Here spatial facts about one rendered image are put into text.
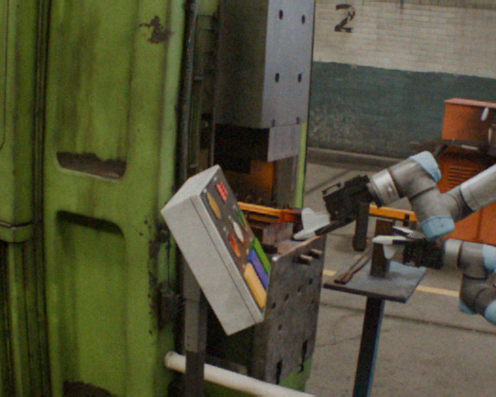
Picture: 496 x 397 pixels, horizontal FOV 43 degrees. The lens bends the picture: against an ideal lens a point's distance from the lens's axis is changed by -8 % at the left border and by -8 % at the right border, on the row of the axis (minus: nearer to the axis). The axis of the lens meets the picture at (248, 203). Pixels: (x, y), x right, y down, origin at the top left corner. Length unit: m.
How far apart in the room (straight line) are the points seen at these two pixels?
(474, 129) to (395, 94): 4.27
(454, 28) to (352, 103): 1.87
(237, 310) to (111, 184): 0.61
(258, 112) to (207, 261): 0.63
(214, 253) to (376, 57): 8.35
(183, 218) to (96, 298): 0.77
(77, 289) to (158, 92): 0.69
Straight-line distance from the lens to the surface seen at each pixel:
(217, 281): 1.28
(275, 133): 1.87
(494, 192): 1.54
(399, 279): 2.40
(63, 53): 1.90
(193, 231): 1.26
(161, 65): 1.65
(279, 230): 1.99
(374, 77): 9.51
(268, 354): 1.97
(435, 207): 1.48
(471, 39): 9.33
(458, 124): 5.29
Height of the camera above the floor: 1.46
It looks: 13 degrees down
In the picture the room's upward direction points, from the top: 4 degrees clockwise
